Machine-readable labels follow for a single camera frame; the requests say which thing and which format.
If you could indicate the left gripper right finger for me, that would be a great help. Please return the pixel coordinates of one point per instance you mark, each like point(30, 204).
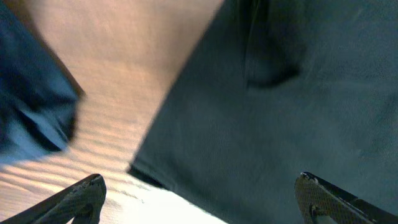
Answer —
point(322, 202)

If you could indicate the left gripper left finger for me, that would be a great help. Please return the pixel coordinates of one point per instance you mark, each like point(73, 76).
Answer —
point(80, 203)

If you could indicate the black polo shirt with logo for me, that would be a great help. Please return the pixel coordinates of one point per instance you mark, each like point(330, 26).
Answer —
point(275, 88)

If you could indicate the navy blue garment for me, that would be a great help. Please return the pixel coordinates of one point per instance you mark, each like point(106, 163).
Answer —
point(38, 95)

